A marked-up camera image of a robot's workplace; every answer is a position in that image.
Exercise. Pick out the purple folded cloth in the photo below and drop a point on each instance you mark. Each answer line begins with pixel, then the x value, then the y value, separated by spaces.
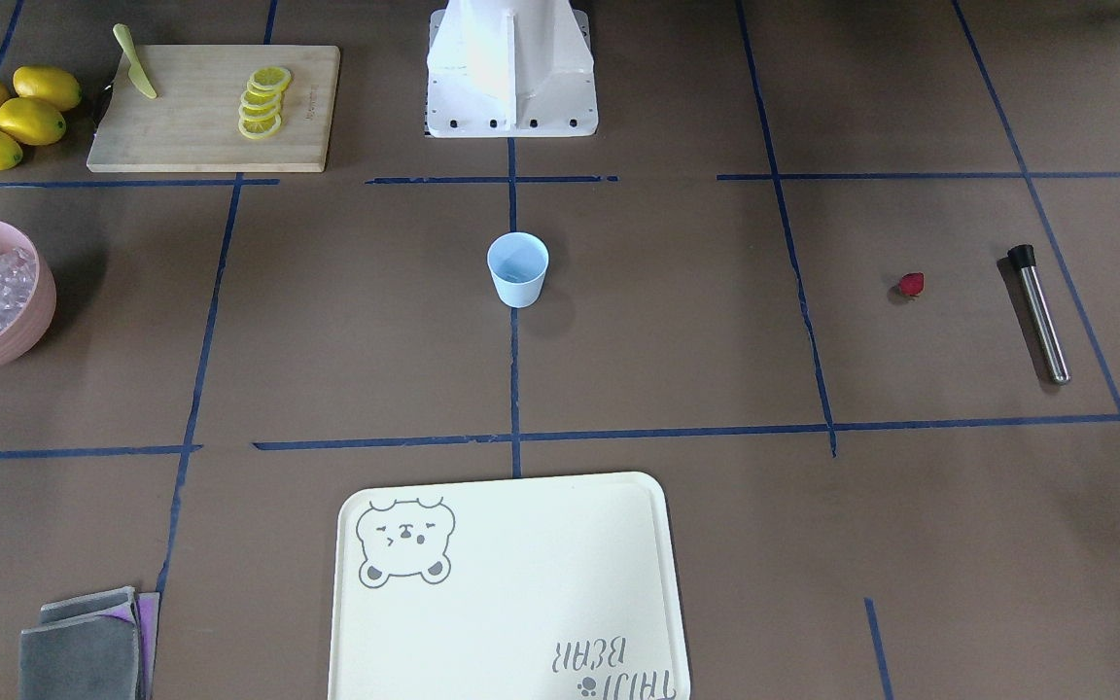
pixel 144 609

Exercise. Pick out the steel muddler black tip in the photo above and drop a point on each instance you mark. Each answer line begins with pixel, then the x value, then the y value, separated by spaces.
pixel 1023 260

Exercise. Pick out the grey folded cloth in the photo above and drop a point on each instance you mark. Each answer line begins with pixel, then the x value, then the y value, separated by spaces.
pixel 88 647

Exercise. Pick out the cream bear print tray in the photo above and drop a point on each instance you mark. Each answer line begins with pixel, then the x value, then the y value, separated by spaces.
pixel 559 587

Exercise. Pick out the bamboo cutting board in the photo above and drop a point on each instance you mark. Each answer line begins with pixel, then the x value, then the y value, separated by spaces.
pixel 191 127

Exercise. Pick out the lemon slice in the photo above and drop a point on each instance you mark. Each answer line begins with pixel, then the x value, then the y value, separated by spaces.
pixel 260 129
pixel 270 79
pixel 260 101
pixel 258 113

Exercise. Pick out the red strawberry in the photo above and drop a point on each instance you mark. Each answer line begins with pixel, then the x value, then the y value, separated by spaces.
pixel 911 285

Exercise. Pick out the yellow plastic knife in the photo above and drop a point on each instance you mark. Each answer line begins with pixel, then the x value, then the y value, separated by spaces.
pixel 135 68

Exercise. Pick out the pink bowl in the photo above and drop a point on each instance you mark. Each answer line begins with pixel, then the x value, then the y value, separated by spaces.
pixel 35 318

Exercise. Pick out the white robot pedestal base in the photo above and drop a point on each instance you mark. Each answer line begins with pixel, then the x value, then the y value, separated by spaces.
pixel 510 69

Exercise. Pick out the light blue plastic cup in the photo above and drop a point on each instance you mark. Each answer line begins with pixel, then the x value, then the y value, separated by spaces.
pixel 518 263

